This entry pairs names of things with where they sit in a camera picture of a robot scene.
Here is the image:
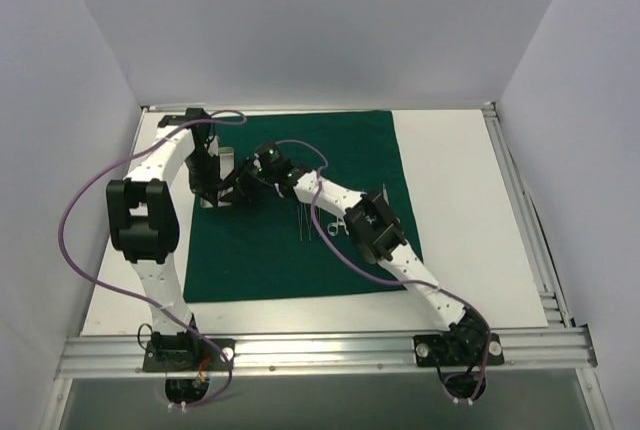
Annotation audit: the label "silver metal instrument tray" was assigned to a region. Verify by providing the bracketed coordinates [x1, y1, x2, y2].
[199, 146, 235, 209]

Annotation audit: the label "green surgical cloth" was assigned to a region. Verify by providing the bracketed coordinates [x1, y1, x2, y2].
[180, 111, 422, 304]

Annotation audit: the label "silver curved hemostat forceps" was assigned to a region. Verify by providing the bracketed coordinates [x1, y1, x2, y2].
[327, 218, 349, 237]

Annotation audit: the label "silver surgical scissors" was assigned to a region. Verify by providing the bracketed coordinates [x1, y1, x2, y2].
[382, 182, 389, 204]

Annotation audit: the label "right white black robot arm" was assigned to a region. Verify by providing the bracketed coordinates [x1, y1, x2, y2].
[219, 139, 491, 363]

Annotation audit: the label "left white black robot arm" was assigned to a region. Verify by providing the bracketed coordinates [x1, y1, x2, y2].
[106, 108, 221, 369]

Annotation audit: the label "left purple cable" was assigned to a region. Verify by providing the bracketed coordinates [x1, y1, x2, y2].
[58, 109, 249, 409]

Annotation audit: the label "back aluminium rail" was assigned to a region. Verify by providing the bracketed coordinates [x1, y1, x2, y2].
[142, 101, 497, 113]

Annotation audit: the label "aluminium rail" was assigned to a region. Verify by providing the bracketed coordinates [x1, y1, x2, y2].
[56, 327, 597, 379]
[142, 101, 497, 113]
[481, 102, 575, 328]

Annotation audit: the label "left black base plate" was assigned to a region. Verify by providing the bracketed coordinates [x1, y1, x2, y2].
[142, 333, 236, 373]

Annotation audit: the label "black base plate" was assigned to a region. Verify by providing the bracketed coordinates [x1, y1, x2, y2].
[142, 333, 236, 373]
[413, 332, 486, 368]

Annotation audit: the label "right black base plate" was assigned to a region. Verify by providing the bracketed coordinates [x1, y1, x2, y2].
[413, 332, 486, 368]

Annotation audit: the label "right aluminium rail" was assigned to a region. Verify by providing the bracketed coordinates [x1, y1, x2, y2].
[481, 102, 575, 328]

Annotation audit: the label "front aluminium rail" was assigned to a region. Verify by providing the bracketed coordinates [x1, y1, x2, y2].
[56, 327, 597, 379]

